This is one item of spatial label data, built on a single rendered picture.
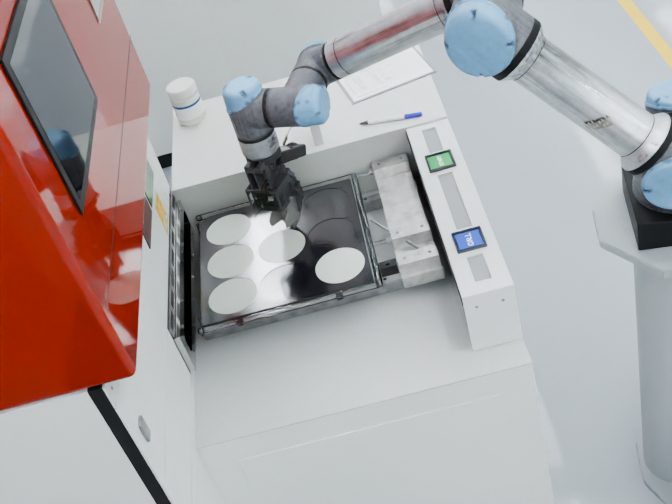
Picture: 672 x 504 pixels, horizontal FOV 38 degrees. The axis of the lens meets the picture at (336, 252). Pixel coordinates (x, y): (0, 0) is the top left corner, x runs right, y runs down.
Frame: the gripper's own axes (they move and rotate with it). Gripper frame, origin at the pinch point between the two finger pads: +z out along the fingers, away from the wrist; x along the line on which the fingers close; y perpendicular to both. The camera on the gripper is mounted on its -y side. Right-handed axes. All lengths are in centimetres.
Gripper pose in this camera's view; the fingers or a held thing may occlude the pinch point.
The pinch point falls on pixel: (293, 220)
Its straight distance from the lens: 205.0
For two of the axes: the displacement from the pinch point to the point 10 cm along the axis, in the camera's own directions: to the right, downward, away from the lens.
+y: -3.7, 6.8, -6.4
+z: 2.3, 7.3, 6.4
